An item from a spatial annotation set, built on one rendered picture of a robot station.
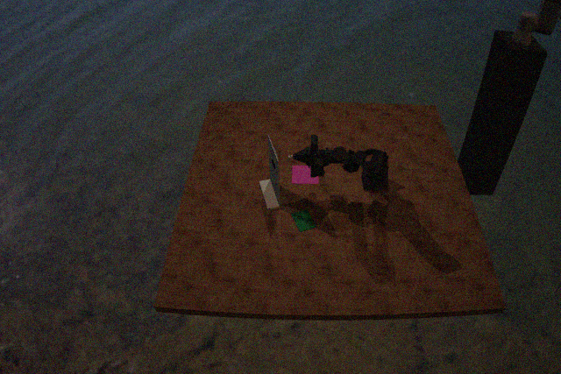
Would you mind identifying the pink square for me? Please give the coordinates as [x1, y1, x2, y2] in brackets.
[292, 166, 319, 184]

